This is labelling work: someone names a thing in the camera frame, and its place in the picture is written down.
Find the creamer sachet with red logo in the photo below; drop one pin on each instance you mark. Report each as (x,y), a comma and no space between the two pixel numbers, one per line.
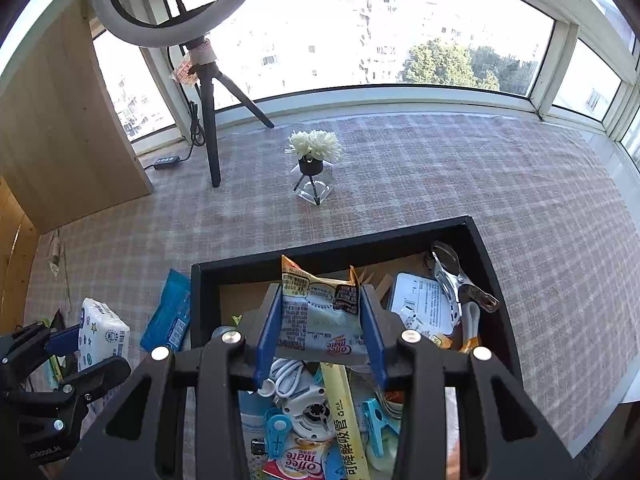
(315,320)

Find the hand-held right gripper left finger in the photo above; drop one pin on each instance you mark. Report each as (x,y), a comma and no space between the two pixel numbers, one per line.
(265,340)

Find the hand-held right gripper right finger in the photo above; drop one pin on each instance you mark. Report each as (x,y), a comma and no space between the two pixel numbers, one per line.
(374,340)

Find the light wooden panel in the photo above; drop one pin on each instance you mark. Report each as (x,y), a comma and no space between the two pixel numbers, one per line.
(60,135)

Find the long yellow packet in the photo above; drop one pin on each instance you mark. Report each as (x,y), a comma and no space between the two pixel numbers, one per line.
(345,425)

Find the wooden clothespin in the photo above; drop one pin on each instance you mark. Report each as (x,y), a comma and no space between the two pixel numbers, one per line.
(385,285)

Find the large silver metal clip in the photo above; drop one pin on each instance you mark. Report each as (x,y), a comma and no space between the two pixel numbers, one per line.
(447,272)

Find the teal plastic clip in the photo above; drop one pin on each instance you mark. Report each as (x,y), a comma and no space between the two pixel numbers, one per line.
(276,435)
(375,420)

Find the white round mini fan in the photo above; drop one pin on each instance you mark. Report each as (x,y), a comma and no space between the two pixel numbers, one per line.
(310,412)

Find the blue flat packet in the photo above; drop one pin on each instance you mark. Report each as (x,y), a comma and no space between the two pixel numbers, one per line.
(170,310)

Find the green packet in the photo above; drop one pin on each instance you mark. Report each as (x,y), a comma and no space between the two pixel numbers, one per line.
(52,370)

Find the white window frame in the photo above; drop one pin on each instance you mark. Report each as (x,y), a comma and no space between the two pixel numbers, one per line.
(565,50)

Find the white star print tissue pack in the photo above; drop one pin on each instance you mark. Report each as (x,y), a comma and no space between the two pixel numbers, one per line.
(102,330)

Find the orange snack wrapper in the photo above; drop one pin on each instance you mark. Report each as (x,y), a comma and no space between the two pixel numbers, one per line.
(440,342)

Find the black storage box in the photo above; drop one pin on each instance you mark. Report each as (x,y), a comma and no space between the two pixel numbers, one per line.
(240,272)

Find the glass vase with white flowers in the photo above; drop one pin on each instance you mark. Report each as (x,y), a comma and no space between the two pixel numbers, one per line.
(312,165)

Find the white packet with blue print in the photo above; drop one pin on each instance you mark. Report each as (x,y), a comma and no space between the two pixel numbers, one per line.
(332,460)

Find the hard disk drive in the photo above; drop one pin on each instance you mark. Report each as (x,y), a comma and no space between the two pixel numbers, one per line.
(422,305)

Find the crumpled white paper wrapper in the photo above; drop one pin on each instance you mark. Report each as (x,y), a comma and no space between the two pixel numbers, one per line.
(55,255)

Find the white and blue bottle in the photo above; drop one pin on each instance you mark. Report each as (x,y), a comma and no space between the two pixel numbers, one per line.
(252,425)

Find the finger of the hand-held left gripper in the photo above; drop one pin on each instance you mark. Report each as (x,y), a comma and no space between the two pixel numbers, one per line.
(100,372)
(62,341)

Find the paper tag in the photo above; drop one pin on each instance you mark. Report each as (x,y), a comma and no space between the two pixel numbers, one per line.
(184,72)

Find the red creamer packet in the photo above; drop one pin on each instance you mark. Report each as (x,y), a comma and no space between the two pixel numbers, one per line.
(295,462)

